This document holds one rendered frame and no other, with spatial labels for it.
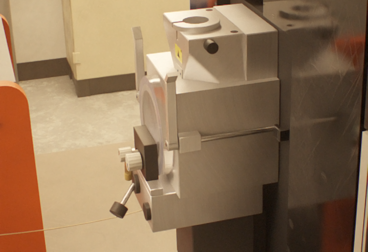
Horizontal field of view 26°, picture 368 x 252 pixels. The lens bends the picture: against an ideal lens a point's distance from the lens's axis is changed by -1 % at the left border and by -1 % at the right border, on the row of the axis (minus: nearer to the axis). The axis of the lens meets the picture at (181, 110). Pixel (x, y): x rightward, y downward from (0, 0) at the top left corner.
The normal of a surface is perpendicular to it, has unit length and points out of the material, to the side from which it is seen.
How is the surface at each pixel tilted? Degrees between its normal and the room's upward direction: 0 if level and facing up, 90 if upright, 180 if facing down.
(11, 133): 90
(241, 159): 90
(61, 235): 0
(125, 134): 0
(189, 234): 90
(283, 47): 90
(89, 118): 0
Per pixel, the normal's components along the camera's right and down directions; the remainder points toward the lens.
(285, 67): -0.96, 0.14
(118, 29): 0.27, 0.37
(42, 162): -0.03, -0.92
